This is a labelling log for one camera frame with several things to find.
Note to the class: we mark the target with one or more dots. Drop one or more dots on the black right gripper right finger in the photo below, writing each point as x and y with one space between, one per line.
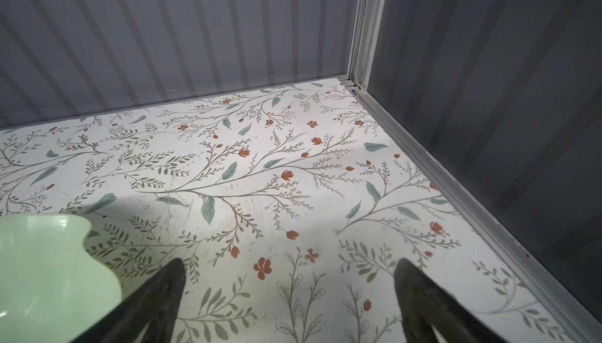
428 311

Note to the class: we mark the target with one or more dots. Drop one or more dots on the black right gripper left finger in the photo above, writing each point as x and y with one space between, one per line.
148 314

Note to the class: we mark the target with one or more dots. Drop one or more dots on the mint green wavy fruit bowl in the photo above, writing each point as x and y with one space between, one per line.
52 289

